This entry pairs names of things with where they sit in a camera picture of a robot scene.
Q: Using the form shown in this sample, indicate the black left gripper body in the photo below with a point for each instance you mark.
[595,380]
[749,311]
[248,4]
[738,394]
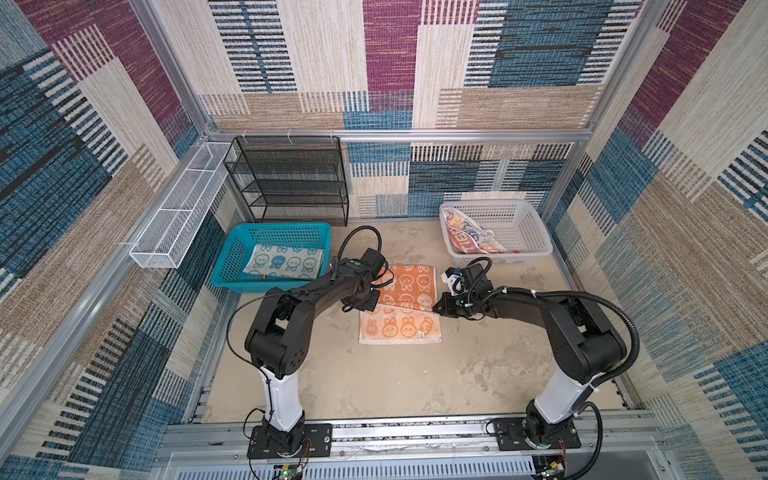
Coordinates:
[370,302]

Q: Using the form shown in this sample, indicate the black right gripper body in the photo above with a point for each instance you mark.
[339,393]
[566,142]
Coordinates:
[455,306]

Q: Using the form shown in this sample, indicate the orange and cream towel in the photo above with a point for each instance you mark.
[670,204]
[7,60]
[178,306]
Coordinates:
[404,313]

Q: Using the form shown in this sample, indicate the blue and cream towel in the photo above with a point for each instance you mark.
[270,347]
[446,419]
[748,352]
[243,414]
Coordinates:
[282,262]

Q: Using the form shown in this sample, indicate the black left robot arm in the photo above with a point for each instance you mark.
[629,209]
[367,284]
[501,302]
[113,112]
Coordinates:
[279,338]

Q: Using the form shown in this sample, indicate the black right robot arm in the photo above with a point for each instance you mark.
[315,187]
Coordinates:
[585,345]

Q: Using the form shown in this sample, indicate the white plastic laundry basket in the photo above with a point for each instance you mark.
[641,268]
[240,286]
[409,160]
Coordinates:
[515,223]

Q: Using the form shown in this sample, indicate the teal plastic basket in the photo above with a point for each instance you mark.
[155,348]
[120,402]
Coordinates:
[228,270]

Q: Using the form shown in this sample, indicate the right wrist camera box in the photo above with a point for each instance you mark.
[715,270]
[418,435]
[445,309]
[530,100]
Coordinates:
[453,279]

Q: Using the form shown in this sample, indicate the black wire shelf rack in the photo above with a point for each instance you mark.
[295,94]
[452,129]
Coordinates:
[290,179]

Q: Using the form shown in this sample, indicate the white wire mesh tray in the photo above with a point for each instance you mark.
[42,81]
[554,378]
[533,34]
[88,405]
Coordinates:
[166,239]

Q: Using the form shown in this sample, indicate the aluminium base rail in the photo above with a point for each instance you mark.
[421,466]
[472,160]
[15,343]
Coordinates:
[625,445]

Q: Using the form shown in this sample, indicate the aluminium frame post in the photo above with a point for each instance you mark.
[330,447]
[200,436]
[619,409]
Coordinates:
[648,15]

